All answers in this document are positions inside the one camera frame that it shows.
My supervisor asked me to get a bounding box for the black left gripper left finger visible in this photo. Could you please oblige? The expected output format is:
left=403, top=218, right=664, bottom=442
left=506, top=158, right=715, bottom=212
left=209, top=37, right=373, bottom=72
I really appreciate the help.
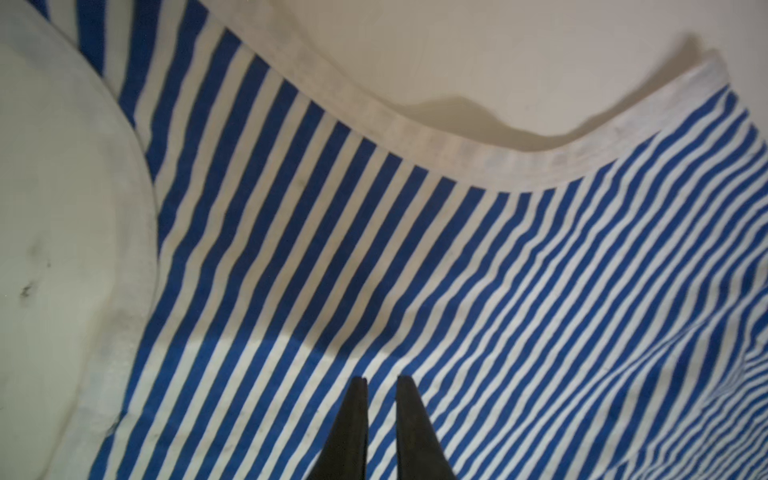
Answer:
left=307, top=377, right=368, bottom=480

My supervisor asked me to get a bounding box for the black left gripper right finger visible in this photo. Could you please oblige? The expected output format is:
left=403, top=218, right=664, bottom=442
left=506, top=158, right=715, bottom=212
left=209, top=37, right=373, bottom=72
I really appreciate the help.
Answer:
left=396, top=376, right=456, bottom=480

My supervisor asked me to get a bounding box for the blue white striped tank top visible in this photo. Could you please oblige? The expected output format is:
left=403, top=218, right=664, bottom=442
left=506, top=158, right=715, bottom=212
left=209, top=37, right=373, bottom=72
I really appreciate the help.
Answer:
left=35, top=1, right=767, bottom=479

